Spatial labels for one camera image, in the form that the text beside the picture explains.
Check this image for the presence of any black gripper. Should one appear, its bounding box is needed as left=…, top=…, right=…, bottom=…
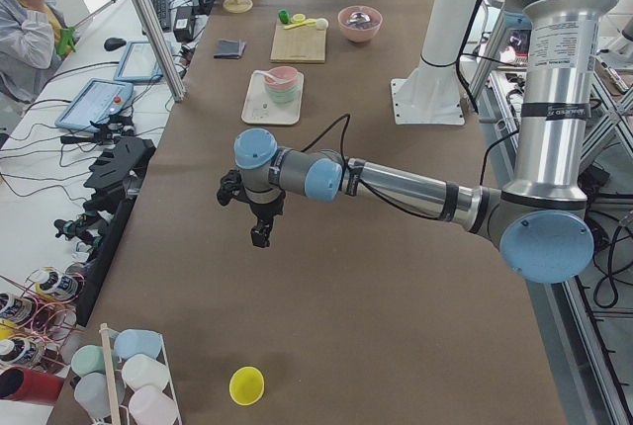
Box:
left=249, top=197, right=285, bottom=247

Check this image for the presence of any small pink bowl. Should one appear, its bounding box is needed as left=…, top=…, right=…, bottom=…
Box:
left=264, top=66, right=299, bottom=90

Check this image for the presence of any white plastic spoon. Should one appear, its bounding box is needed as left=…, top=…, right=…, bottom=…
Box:
left=253, top=70, right=292, bottom=85

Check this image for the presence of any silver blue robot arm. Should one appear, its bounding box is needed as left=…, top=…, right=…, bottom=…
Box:
left=217, top=0, right=617, bottom=284

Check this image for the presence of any small green bowl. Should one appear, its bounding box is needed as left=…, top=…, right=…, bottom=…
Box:
left=264, top=84, right=301, bottom=105

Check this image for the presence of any yellow plastic spoon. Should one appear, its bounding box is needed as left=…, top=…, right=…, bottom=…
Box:
left=283, top=19, right=317, bottom=30

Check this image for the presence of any large pink bowl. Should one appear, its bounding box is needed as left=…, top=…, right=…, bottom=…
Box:
left=337, top=5, right=383, bottom=43

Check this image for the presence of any cream plastic tray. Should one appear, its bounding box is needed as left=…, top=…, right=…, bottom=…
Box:
left=241, top=72, right=304, bottom=126

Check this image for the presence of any yellow plastic cup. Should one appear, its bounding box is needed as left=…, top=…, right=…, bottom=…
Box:
left=228, top=366, right=265, bottom=406

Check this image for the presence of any black tool holder rack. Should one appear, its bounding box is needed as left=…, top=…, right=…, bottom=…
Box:
left=76, top=136, right=156, bottom=327

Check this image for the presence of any blue cup on rack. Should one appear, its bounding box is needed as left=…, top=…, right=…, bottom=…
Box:
left=114, top=329, right=162, bottom=360

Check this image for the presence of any white cup on rack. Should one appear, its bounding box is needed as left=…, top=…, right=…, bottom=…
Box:
left=121, top=354, right=169, bottom=390

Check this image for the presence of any dark folded cloth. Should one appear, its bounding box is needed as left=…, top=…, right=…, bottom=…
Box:
left=214, top=39, right=246, bottom=59

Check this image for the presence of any bamboo cutting board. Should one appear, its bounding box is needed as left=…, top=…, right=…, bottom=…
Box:
left=270, top=24, right=327, bottom=63

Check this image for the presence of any pink cup on rack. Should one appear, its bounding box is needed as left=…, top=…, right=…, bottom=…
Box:
left=129, top=384, right=178, bottom=425

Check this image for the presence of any blue teach pendant tablet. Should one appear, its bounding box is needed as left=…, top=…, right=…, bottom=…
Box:
left=54, top=78, right=134, bottom=132

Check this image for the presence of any green cup on rack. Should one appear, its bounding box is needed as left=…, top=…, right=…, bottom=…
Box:
left=70, top=345, right=106, bottom=378

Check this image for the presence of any green toy pepper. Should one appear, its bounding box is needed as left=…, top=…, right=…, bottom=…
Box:
left=278, top=9, right=291, bottom=25

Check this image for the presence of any white ball toy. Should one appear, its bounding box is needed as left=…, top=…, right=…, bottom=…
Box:
left=316, top=18, right=329, bottom=31

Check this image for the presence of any yellow lemon slice toy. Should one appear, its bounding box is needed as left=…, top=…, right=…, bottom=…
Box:
left=291, top=13, right=306, bottom=24

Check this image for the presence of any round wooden stand base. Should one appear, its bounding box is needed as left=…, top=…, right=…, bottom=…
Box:
left=223, top=0, right=253, bottom=14

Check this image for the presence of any wooden rack stick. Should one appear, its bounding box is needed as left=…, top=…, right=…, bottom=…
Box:
left=99, top=323, right=122, bottom=425

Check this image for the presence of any black computer mouse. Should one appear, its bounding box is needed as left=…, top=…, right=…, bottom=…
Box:
left=103, top=38, right=127, bottom=52

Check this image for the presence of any black keyboard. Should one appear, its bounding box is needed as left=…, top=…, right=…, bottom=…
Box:
left=150, top=0, right=171, bottom=32

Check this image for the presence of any red cylinder can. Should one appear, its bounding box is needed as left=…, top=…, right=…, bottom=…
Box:
left=1, top=367, right=64, bottom=405

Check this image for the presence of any seated person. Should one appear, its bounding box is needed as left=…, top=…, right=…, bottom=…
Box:
left=1, top=0, right=65, bottom=103

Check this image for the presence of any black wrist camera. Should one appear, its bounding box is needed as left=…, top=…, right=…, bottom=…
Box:
left=217, top=169, right=247, bottom=207

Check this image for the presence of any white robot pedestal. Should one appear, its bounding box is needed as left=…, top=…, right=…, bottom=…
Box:
left=391, top=0, right=480, bottom=126

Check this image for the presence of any aluminium frame post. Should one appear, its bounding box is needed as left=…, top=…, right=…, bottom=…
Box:
left=132, top=0, right=186, bottom=103

